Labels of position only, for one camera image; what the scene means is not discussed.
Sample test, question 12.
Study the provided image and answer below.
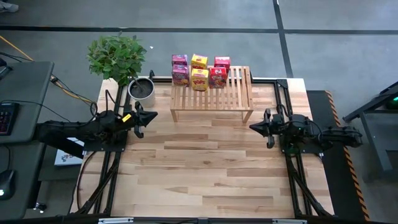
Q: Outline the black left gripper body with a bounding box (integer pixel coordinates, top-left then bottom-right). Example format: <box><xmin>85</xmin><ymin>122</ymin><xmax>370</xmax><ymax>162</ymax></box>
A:
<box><xmin>123</xmin><ymin>109</ymin><xmax>139</xmax><ymax>130</ymax></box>

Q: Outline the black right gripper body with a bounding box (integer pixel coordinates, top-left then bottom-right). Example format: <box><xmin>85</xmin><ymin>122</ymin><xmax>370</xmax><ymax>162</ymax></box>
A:
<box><xmin>271</xmin><ymin>112</ymin><xmax>293</xmax><ymax>138</ymax></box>

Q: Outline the purple Raisin Bran cereal box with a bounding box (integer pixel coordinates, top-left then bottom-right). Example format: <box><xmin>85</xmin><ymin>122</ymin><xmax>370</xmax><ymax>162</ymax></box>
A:
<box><xmin>171</xmin><ymin>54</ymin><xmax>188</xmax><ymax>67</ymax></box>
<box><xmin>171</xmin><ymin>64</ymin><xmax>190</xmax><ymax>87</ymax></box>

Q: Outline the yellow Corn Pops cereal box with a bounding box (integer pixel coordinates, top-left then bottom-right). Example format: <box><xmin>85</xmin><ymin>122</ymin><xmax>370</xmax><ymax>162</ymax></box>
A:
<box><xmin>190</xmin><ymin>68</ymin><xmax>210</xmax><ymax>92</ymax></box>
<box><xmin>190</xmin><ymin>54</ymin><xmax>209</xmax><ymax>70</ymax></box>

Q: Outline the red cereal box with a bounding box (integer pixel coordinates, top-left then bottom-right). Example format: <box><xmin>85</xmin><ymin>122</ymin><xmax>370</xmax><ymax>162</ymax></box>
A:
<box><xmin>213</xmin><ymin>56</ymin><xmax>231</xmax><ymax>70</ymax></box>
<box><xmin>208</xmin><ymin>67</ymin><xmax>228</xmax><ymax>90</ymax></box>

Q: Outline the wooden slatted shelf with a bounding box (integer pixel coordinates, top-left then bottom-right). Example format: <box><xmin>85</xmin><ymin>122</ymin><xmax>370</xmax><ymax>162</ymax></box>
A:
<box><xmin>169</xmin><ymin>65</ymin><xmax>254</xmax><ymax>124</ymax></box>

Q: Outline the white plant pot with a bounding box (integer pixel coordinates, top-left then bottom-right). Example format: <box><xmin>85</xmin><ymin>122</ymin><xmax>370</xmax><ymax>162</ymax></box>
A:
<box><xmin>127</xmin><ymin>77</ymin><xmax>156</xmax><ymax>108</ymax></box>

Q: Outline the green leafy plant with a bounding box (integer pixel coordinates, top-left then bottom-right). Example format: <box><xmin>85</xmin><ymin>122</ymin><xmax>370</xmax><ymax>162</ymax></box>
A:
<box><xmin>86</xmin><ymin>32</ymin><xmax>147</xmax><ymax>87</ymax></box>

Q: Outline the white printed box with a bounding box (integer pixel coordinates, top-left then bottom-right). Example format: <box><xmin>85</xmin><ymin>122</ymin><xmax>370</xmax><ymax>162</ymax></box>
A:
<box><xmin>54</xmin><ymin>137</ymin><xmax>85</xmax><ymax>167</ymax></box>

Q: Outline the black hazard-striped floor mat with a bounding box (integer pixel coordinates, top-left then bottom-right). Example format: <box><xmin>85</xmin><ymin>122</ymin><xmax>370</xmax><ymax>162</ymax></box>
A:
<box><xmin>306</xmin><ymin>90</ymin><xmax>371</xmax><ymax>221</ymax></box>

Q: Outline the dark grey stand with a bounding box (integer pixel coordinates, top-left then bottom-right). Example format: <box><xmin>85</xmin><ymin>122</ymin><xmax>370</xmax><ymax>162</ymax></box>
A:
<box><xmin>342</xmin><ymin>81</ymin><xmax>398</xmax><ymax>183</ymax></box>

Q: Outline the grey desk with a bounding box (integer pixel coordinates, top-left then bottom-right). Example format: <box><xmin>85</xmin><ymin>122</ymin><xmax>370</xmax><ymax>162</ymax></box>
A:
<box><xmin>0</xmin><ymin>61</ymin><xmax>55</xmax><ymax>220</ymax></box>

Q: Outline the black computer keyboard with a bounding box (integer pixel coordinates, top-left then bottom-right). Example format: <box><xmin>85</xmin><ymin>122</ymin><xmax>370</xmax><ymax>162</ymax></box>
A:
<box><xmin>0</xmin><ymin>102</ymin><xmax>20</xmax><ymax>136</ymax></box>

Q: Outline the black computer mouse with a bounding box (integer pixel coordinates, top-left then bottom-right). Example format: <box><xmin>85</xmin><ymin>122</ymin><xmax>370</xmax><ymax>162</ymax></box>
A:
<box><xmin>0</xmin><ymin>169</ymin><xmax>16</xmax><ymax>201</ymax></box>

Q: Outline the person's shoe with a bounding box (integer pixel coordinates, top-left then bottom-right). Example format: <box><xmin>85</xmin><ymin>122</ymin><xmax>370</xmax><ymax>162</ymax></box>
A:
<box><xmin>0</xmin><ymin>0</ymin><xmax>19</xmax><ymax>13</ymax></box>

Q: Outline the black left mounting frame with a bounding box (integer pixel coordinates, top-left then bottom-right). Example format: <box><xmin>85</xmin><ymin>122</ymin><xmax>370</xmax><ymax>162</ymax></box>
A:
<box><xmin>74</xmin><ymin>70</ymin><xmax>156</xmax><ymax>216</ymax></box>

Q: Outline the black mounting frame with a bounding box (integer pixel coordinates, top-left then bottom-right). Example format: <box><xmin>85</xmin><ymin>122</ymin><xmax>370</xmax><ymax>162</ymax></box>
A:
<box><xmin>74</xmin><ymin>70</ymin><xmax>156</xmax><ymax>216</ymax></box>
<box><xmin>250</xmin><ymin>77</ymin><xmax>333</xmax><ymax>218</ymax></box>

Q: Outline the black right mounting frame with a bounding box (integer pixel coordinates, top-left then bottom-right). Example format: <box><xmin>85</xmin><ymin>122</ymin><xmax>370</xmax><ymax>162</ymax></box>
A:
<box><xmin>250</xmin><ymin>77</ymin><xmax>333</xmax><ymax>218</ymax></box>

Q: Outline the silver aluminium bracket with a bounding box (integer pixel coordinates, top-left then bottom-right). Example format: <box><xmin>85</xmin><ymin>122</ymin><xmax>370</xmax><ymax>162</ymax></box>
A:
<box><xmin>272</xmin><ymin>218</ymin><xmax>308</xmax><ymax>224</ymax></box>
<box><xmin>98</xmin><ymin>217</ymin><xmax>134</xmax><ymax>224</ymax></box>

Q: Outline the yellow cable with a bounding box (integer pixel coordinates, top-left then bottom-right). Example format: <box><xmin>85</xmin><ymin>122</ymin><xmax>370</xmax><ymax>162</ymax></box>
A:
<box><xmin>0</xmin><ymin>34</ymin><xmax>96</xmax><ymax>105</ymax></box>

